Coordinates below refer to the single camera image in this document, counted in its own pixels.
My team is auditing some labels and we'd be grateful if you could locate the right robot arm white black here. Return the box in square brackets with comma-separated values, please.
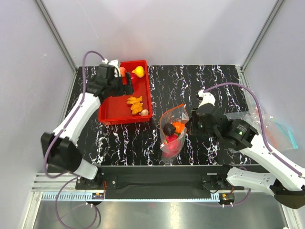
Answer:
[185, 103, 305, 209]

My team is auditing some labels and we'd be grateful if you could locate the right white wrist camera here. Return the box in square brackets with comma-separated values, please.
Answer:
[197, 90, 216, 107]

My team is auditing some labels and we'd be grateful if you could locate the spare zip bags pile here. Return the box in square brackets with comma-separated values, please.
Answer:
[224, 87, 299, 154]

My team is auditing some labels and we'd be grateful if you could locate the pink dragon fruit toy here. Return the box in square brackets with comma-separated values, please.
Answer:
[160, 134, 182, 159]

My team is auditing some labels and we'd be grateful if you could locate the red apple toy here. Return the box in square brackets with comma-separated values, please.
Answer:
[130, 73, 138, 85]

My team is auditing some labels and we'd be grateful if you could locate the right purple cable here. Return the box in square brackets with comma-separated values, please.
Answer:
[203, 82, 305, 207]

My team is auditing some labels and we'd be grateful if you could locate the aluminium frame post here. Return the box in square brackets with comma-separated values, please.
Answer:
[240, 0, 285, 72]
[33, 0, 78, 73]

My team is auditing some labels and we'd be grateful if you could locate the white slotted cable duct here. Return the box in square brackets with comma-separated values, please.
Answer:
[41, 191, 220, 202]

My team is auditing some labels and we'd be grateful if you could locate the orange pumpkin toy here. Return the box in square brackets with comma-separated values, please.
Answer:
[173, 122, 185, 134]

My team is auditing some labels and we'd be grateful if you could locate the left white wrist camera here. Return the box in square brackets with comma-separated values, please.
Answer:
[102, 59, 121, 77]

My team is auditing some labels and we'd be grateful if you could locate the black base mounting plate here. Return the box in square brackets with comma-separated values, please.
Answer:
[76, 165, 231, 196]

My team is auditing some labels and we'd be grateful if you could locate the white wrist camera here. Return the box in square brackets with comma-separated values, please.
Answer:
[102, 59, 121, 77]
[197, 90, 216, 107]

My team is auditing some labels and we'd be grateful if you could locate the dark mangosteen toy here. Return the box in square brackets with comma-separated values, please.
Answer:
[163, 123, 176, 136]

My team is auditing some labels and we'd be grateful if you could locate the small pink white toy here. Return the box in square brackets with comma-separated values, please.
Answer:
[139, 109, 149, 116]

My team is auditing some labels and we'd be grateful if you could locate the yellow pear toy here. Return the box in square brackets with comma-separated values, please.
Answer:
[132, 66, 145, 78]

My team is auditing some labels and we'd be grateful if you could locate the peach toy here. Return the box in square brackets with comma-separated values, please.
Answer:
[119, 67, 127, 77]

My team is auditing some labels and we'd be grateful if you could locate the clear bag orange zipper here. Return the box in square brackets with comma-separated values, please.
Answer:
[159, 104, 189, 164]

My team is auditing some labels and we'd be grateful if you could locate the left aluminium frame post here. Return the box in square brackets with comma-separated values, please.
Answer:
[33, 0, 78, 73]

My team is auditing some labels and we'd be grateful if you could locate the red plastic tray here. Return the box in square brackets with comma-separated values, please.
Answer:
[98, 60, 153, 125]

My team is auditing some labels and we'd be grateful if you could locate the right aluminium frame post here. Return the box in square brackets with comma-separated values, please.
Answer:
[240, 0, 285, 72]

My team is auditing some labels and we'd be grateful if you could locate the orange ginger root toy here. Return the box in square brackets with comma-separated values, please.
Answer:
[126, 96, 143, 115]

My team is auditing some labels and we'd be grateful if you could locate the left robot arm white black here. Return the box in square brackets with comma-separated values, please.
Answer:
[41, 60, 134, 189]

